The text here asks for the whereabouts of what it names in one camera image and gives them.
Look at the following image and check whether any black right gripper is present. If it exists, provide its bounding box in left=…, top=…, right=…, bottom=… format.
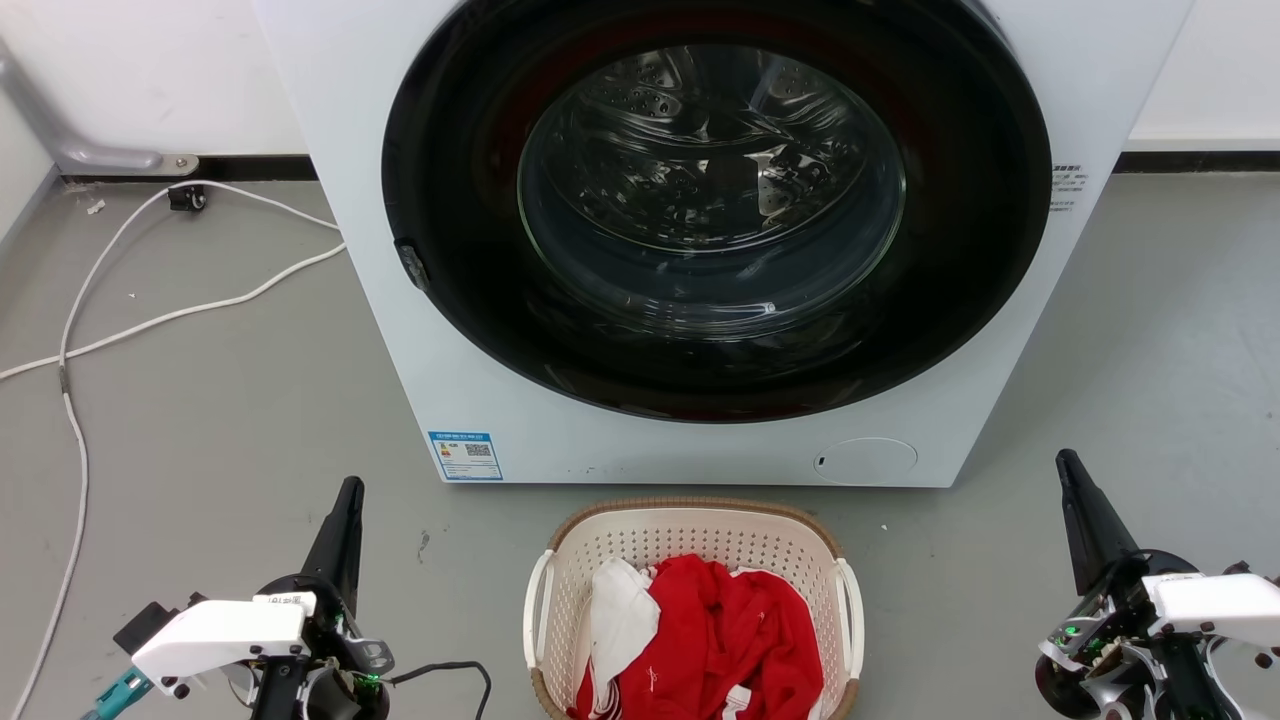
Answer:
left=1034, top=448, right=1233, bottom=720

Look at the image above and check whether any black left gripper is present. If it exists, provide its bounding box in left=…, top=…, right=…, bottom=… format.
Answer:
left=250, top=476, right=395, bottom=720

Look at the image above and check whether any cream plastic laundry basket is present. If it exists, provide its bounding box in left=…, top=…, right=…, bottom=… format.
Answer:
left=522, top=496, right=867, bottom=720

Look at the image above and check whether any blue energy label sticker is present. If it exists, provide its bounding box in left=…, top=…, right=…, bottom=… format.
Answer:
left=428, top=431, right=505, bottom=483

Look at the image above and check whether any round white filter cover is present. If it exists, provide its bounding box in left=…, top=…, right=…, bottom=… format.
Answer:
left=811, top=436, right=920, bottom=488

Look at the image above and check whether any black round glass door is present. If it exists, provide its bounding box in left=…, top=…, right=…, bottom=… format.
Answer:
left=381, top=0, right=1054, bottom=425

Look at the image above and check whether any white garment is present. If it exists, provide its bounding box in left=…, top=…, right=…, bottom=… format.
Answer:
left=584, top=557, right=664, bottom=706

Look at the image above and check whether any small printed text sticker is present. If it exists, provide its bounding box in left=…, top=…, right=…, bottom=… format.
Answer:
left=1049, top=164, right=1092, bottom=214

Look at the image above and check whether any red garment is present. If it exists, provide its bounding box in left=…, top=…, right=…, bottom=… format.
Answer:
left=568, top=554, right=827, bottom=720

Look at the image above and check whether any white front-load washing machine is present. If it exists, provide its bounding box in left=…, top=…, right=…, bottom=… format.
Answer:
left=250, top=0, right=1197, bottom=490

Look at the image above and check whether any steel washing drum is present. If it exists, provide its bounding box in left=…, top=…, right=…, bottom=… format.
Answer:
left=517, top=43, right=908, bottom=339

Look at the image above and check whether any white power cable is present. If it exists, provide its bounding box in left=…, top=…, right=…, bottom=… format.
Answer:
left=0, top=242, right=348, bottom=384
left=8, top=179, right=344, bottom=720

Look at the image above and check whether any grey wall pipe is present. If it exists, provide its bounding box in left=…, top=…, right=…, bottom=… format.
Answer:
left=0, top=40, right=200, bottom=179

